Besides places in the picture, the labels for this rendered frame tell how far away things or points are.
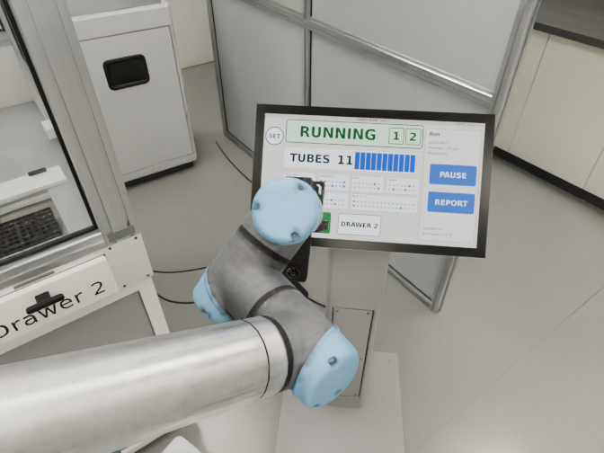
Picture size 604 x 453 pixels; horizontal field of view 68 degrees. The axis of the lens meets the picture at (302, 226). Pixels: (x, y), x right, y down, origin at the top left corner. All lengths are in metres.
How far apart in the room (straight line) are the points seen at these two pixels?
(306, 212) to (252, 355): 0.17
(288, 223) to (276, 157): 0.53
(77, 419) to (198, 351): 0.10
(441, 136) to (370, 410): 1.12
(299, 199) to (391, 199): 0.53
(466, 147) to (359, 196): 0.25
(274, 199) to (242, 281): 0.10
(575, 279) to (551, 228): 0.39
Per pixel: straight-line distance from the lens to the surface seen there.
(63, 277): 1.09
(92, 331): 1.28
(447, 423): 1.89
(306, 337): 0.44
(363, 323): 1.36
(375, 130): 1.00
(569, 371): 2.20
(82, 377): 0.34
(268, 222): 0.48
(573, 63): 2.91
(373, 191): 0.98
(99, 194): 1.02
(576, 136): 2.99
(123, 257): 1.13
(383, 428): 1.79
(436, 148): 1.02
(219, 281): 0.52
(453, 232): 1.01
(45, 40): 0.89
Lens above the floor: 1.64
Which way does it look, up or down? 41 degrees down
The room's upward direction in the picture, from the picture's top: straight up
